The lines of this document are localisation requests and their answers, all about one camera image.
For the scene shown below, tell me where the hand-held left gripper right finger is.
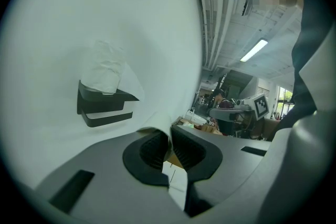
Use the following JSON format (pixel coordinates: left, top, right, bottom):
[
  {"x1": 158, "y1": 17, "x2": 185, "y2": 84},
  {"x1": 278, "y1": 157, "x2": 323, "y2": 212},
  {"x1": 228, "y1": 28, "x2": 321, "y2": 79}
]
[{"x1": 170, "y1": 124, "x2": 272, "y2": 218}]

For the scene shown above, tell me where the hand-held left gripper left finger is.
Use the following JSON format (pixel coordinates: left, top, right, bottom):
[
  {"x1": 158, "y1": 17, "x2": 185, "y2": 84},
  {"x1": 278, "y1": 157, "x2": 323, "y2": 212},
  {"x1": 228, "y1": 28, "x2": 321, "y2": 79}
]
[{"x1": 33, "y1": 130, "x2": 190, "y2": 218}]

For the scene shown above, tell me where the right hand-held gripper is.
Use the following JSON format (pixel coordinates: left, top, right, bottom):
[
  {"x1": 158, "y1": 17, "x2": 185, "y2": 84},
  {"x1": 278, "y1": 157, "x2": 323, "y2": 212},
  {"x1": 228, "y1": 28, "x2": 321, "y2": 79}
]
[{"x1": 209, "y1": 93, "x2": 270, "y2": 126}]

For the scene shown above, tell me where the white toilet paper roll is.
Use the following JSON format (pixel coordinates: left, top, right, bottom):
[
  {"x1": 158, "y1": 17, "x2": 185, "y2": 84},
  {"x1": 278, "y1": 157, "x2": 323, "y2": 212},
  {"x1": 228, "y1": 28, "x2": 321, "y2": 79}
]
[{"x1": 80, "y1": 39, "x2": 175, "y2": 158}]

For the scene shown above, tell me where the person's right forearm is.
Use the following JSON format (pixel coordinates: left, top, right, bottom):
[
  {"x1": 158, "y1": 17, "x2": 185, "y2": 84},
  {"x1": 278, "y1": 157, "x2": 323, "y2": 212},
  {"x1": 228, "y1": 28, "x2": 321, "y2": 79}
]
[{"x1": 262, "y1": 117, "x2": 283, "y2": 141}]

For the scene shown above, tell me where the glass window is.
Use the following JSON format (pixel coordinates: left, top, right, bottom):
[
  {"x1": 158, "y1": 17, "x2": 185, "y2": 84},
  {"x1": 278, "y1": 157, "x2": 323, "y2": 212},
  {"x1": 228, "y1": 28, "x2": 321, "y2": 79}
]
[{"x1": 272, "y1": 86, "x2": 295, "y2": 120}]

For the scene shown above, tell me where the long ceiling light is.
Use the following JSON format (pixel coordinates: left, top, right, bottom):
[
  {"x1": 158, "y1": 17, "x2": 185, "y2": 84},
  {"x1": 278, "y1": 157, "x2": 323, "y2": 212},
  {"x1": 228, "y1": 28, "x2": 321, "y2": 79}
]
[{"x1": 239, "y1": 38, "x2": 269, "y2": 63}]

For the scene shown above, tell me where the black wall paper holder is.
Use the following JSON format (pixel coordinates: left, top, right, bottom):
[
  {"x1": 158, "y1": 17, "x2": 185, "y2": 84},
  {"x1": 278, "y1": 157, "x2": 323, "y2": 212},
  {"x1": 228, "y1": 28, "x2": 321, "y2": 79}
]
[{"x1": 76, "y1": 80, "x2": 140, "y2": 129}]

